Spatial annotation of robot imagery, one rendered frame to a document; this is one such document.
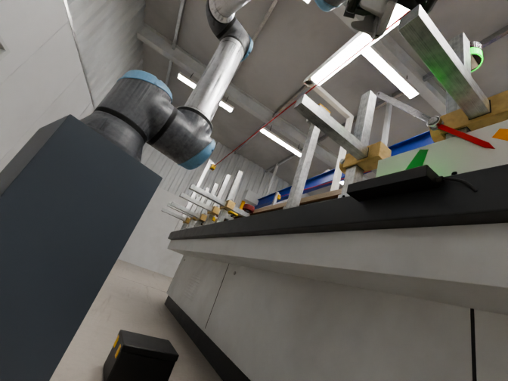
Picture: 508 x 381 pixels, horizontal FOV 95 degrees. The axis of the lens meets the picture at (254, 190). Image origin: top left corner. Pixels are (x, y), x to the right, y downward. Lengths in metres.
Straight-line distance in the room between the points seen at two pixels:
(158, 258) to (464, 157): 7.78
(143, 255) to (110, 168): 7.35
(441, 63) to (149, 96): 0.68
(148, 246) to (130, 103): 7.31
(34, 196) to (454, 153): 0.81
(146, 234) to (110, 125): 7.31
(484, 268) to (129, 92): 0.85
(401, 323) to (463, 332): 0.12
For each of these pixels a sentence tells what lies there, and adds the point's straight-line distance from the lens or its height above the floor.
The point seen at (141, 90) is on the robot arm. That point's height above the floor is 0.80.
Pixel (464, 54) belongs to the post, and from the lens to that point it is 0.81.
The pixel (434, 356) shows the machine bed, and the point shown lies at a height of 0.41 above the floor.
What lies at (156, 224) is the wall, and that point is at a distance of 8.00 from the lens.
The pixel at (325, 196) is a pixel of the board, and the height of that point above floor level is 0.88.
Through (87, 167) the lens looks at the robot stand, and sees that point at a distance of 0.63.
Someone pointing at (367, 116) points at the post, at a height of 1.01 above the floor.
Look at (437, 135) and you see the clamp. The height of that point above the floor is 0.83.
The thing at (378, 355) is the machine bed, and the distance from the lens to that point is 0.79.
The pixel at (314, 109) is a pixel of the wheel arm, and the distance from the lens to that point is 0.62.
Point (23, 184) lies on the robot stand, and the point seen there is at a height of 0.44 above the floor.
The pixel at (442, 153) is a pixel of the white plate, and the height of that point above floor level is 0.77.
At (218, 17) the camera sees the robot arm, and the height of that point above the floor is 1.32.
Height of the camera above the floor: 0.40
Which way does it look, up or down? 23 degrees up
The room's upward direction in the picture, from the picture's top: 20 degrees clockwise
